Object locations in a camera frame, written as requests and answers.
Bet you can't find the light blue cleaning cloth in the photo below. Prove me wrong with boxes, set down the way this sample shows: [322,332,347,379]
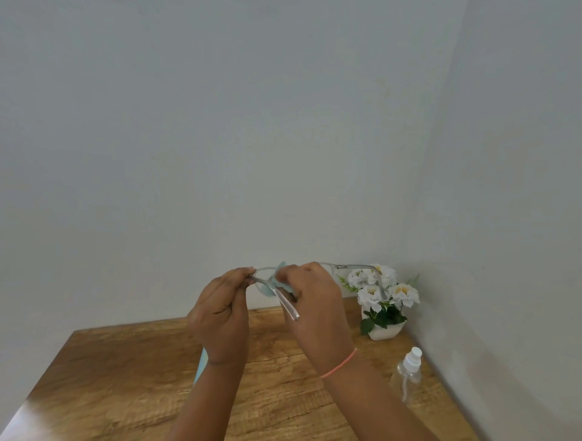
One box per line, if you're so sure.
[257,261,297,302]

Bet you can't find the person's left hand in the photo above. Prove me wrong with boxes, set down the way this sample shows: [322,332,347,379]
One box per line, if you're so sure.
[187,267,256,365]

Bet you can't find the white artificial flowers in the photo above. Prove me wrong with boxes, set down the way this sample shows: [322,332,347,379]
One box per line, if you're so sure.
[337,264,421,336]

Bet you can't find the pink wrist band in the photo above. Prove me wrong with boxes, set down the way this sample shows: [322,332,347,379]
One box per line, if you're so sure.
[319,348,358,380]

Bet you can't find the clear spray bottle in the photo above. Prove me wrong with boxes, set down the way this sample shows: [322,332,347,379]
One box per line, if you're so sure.
[394,346,423,406]

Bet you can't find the person's left forearm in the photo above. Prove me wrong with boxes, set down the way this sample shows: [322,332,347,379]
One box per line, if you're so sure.
[165,359,247,441]

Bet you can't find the white flower pot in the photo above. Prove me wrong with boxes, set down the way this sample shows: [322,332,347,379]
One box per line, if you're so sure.
[361,305,406,341]

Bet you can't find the clear-framed eyeglasses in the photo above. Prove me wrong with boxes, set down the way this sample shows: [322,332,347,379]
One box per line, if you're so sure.
[248,262,391,322]

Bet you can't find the light blue case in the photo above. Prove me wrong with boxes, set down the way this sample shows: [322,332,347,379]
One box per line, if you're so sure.
[194,347,209,386]

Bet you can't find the person's right hand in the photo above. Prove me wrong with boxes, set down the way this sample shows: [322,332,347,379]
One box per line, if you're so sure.
[275,262,356,378]

